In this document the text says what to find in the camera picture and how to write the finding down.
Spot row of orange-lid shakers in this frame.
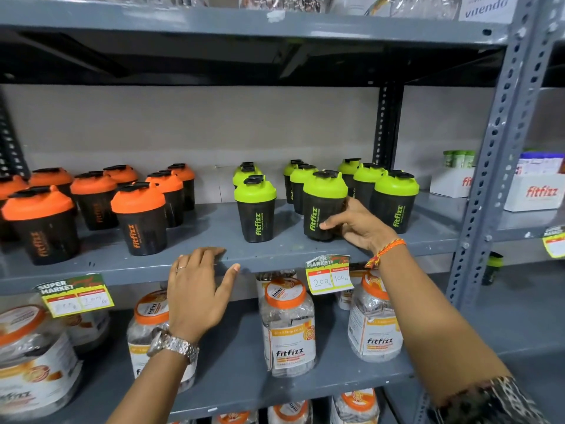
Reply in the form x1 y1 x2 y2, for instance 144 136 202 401
0 163 196 266

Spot silver metal wristwatch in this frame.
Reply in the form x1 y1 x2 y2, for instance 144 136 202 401
147 329 200 365

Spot person's right hand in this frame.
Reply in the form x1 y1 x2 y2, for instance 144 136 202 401
319 196 399 257

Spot patterned dark sleeve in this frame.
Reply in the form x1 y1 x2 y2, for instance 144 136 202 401
425 376 551 424

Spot grey metal shelving rack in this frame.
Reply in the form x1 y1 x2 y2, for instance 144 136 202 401
0 0 565 424
384 0 565 424

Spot group of orange-lid jars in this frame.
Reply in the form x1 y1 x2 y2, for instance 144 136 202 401
0 268 404 422

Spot clear plastic package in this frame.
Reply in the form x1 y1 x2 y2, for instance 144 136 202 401
365 0 461 21
240 0 328 14

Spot white printed sign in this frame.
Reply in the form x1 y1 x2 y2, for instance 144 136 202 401
458 0 520 24

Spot small white cardboard box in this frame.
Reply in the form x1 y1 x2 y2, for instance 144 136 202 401
429 167 476 198

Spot row of green-lid shakers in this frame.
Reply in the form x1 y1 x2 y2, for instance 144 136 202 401
232 158 420 244

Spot person's right forearm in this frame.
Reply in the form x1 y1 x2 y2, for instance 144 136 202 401
376 245 513 408

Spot large white cardboard box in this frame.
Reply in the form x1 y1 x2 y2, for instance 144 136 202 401
503 158 565 213

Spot blue-lid white container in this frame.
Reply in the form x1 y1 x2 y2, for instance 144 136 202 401
520 152 565 175

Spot orange-lid clear plastic jar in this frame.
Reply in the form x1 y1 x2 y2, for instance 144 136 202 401
267 400 313 424
330 388 380 424
211 410 259 424

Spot orange thread bracelet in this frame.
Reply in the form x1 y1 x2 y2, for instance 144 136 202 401
365 238 407 270

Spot yellow red price tag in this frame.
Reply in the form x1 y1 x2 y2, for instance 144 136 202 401
305 254 355 297
541 226 565 260
34 273 115 319

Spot green tubes bundle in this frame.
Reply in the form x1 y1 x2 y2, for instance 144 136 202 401
443 150 477 169

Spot person's left forearm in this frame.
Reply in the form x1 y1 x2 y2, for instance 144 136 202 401
106 344 196 424

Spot green-lid black shaker bottle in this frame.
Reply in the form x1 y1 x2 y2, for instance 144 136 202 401
303 170 349 243

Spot person's left hand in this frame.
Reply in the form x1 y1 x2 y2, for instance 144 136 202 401
167 246 242 345

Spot small green-lid dark bottle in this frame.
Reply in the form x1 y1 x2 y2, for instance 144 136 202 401
481 251 504 286

